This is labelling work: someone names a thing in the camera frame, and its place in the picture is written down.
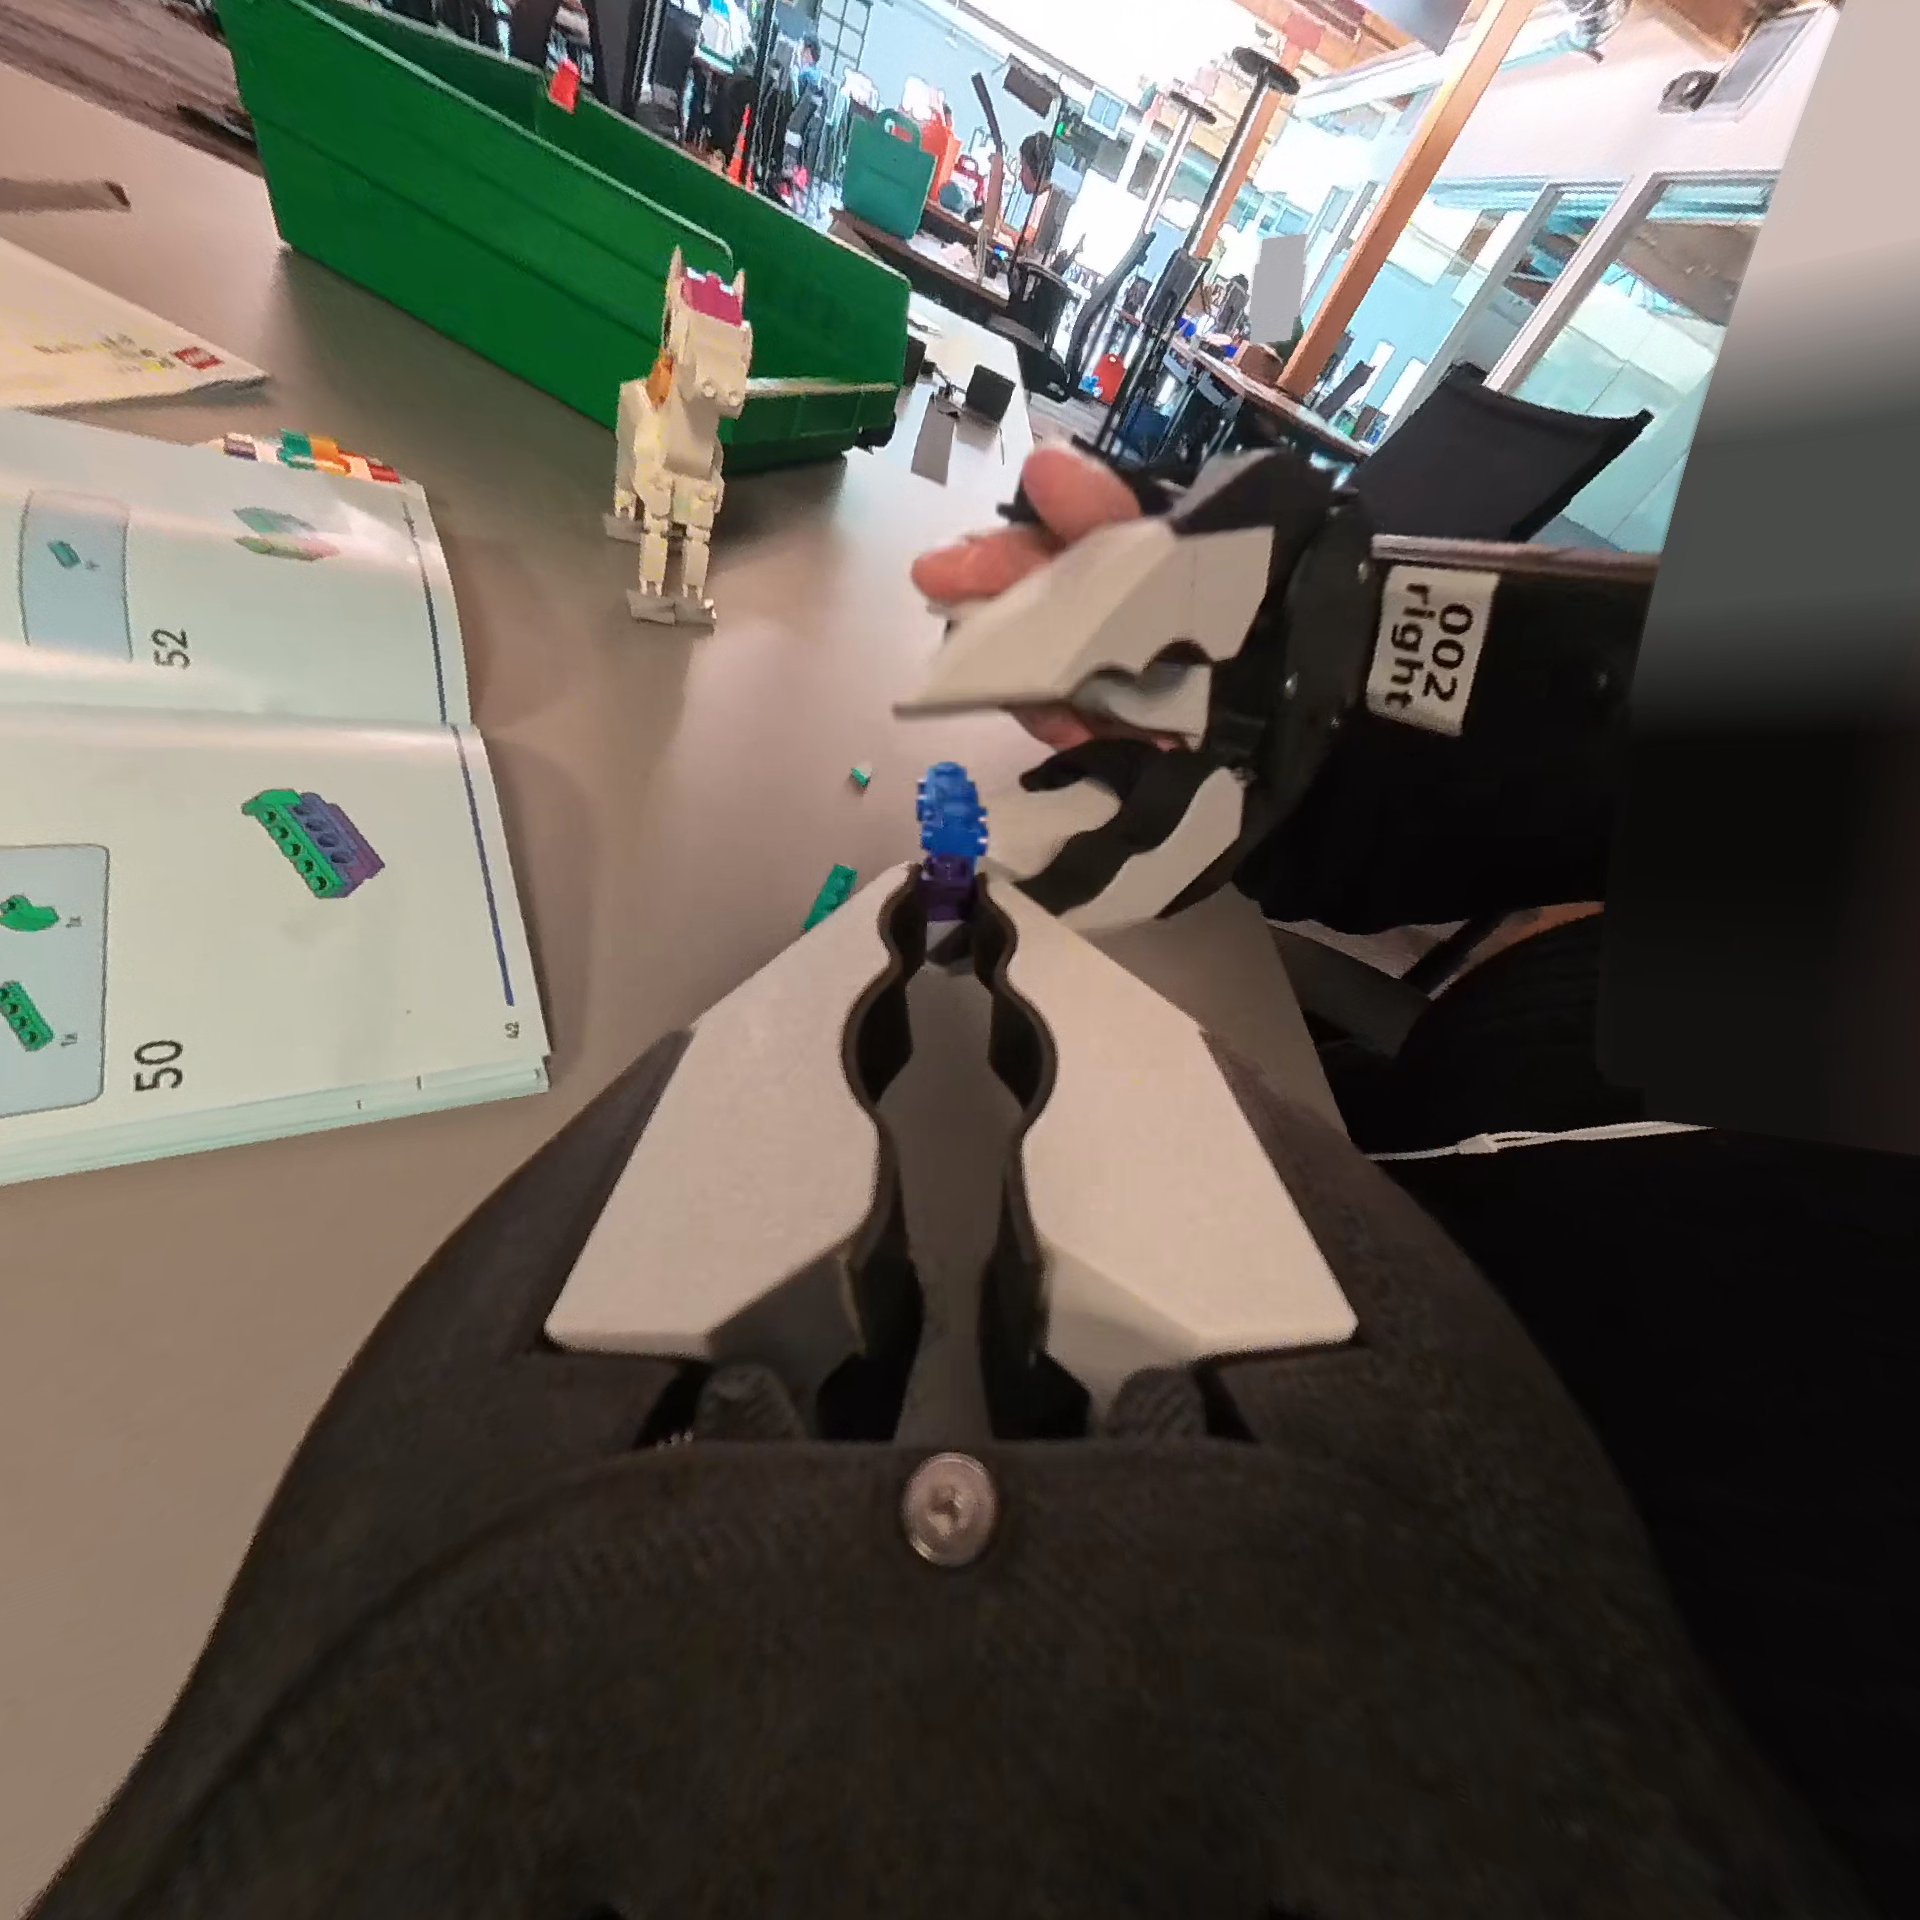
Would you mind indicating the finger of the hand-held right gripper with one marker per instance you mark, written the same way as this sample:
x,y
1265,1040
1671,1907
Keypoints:
x,y
1080,614
1210,834

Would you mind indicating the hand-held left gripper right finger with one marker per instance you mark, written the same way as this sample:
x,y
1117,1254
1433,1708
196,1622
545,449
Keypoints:
x,y
1186,1188

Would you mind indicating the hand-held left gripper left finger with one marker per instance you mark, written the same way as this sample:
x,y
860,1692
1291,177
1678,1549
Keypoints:
x,y
707,1188

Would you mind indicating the blue purple lego assembly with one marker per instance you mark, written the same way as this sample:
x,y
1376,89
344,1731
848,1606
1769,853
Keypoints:
x,y
954,810

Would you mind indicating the teal lego plate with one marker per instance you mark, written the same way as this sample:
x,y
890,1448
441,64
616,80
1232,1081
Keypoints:
x,y
826,896

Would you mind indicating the white lego unicorn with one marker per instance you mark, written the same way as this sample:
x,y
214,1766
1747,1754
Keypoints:
x,y
672,437

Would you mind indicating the rainbow coloured lego piece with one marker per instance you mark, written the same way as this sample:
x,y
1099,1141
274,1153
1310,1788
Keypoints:
x,y
308,452

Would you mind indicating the person's right hand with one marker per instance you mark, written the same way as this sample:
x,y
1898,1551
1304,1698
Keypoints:
x,y
990,569

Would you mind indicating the dark grey card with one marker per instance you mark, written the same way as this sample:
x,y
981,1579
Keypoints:
x,y
939,441

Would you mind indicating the small black box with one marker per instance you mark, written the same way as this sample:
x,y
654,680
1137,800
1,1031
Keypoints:
x,y
990,389

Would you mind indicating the dark office desk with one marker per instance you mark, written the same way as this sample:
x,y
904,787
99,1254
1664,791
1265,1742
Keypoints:
x,y
1273,392

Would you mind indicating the black office chair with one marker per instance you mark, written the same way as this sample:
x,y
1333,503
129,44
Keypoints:
x,y
1515,452

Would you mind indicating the person's body in black clothing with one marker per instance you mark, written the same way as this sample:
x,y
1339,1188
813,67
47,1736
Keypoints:
x,y
1576,1350

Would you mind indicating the open pale blue instruction booklet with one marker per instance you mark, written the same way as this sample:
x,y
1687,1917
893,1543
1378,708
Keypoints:
x,y
301,931

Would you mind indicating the green tote container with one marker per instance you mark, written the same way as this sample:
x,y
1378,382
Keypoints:
x,y
887,175

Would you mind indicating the orange wooden pillar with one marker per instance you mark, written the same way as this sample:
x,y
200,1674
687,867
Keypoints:
x,y
1412,194

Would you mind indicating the green plastic bin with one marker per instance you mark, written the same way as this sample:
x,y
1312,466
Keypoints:
x,y
450,182

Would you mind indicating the closed white instruction booklet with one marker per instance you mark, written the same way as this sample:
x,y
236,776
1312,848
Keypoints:
x,y
88,338

